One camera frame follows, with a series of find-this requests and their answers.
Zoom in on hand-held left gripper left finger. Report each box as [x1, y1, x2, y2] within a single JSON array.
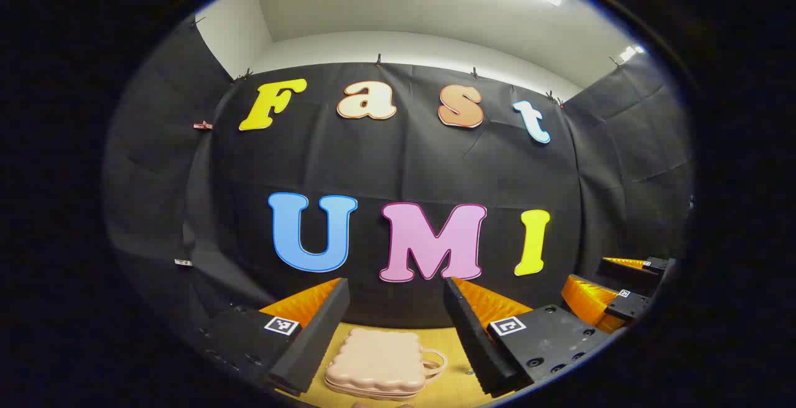
[[199, 277, 351, 396]]

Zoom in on black backdrop cloth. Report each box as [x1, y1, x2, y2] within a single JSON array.
[[103, 16, 694, 334]]

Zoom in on pink suitcase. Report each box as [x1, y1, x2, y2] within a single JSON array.
[[324, 327, 448, 402]]

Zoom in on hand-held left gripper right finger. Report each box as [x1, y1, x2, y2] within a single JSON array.
[[443, 276, 616, 397]]

